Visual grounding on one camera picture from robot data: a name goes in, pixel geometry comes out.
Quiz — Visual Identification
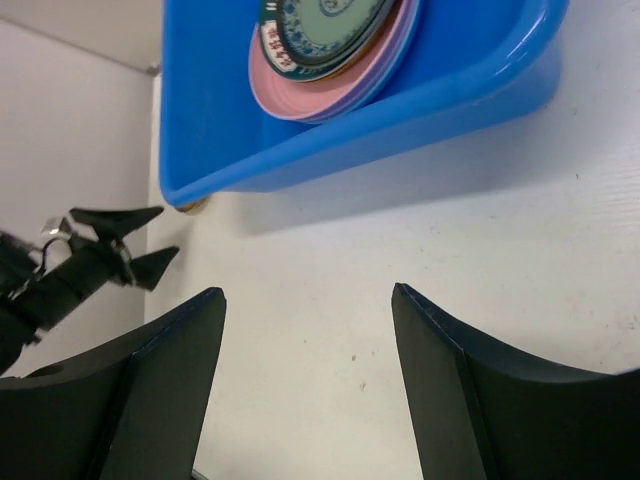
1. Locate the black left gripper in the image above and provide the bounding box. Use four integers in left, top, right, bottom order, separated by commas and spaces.
14, 206, 180, 330

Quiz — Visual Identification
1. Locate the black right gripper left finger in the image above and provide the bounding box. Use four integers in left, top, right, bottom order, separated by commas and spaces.
1, 288, 227, 479

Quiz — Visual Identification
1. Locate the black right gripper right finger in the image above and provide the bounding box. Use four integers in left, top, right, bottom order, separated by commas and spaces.
391, 284, 639, 479

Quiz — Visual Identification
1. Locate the pink plastic plate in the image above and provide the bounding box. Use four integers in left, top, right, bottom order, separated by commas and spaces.
248, 1, 401, 123

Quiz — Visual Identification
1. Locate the green rimmed white plate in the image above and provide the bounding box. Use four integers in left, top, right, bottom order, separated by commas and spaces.
257, 0, 351, 81

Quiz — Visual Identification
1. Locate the purple plastic plate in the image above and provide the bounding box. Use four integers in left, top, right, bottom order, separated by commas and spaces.
301, 1, 423, 124

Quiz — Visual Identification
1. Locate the light blue plastic plate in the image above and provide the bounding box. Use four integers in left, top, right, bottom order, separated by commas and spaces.
354, 1, 423, 109

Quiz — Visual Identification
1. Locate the blue plastic bin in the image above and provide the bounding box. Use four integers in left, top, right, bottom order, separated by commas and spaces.
159, 1, 568, 207

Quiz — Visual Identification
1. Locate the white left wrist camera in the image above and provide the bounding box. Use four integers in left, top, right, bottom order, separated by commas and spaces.
40, 215, 75, 241

